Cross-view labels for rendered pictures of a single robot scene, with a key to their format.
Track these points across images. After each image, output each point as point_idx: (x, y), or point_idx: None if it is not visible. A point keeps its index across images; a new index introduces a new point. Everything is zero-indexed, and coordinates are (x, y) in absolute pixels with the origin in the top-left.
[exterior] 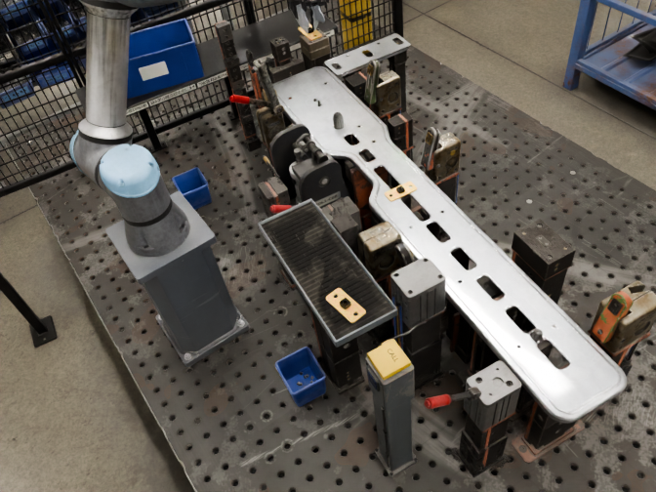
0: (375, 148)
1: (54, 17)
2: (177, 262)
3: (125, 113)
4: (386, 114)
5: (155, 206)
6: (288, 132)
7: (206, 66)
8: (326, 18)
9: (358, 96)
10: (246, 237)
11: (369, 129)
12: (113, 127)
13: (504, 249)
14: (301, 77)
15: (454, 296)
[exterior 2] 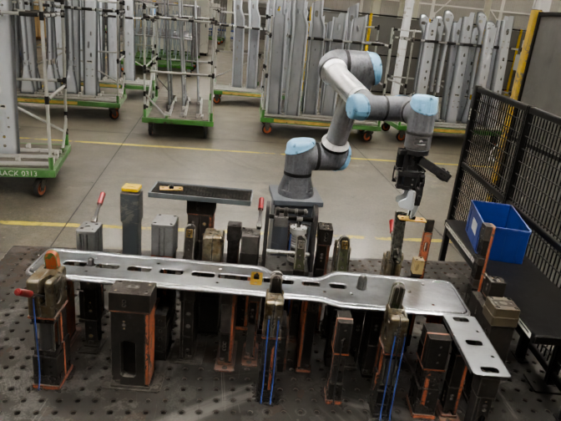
0: (315, 288)
1: (512, 171)
2: (270, 194)
3: (333, 138)
4: (380, 341)
5: (285, 164)
6: (314, 206)
7: (493, 261)
8: (560, 336)
9: (422, 337)
10: (345, 310)
11: (342, 296)
12: (326, 138)
13: (202, 411)
14: (453, 298)
15: (152, 256)
